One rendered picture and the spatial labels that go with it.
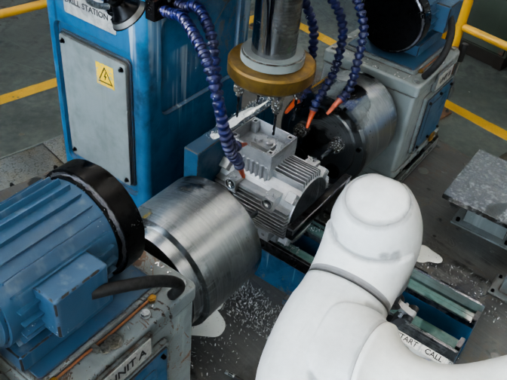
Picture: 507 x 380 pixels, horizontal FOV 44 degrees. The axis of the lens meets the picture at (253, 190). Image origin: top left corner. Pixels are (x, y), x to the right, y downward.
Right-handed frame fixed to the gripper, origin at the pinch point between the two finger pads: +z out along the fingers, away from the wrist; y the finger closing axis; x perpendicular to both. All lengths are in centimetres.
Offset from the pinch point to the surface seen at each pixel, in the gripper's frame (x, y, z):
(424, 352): -2.1, -8.2, 8.6
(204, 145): -16, 51, 8
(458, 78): -233, 74, 234
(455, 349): -11.4, -11.5, 28.8
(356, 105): -50, 34, 23
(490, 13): -276, 76, 217
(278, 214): -14.3, 32.0, 18.0
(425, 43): -83, 33, 33
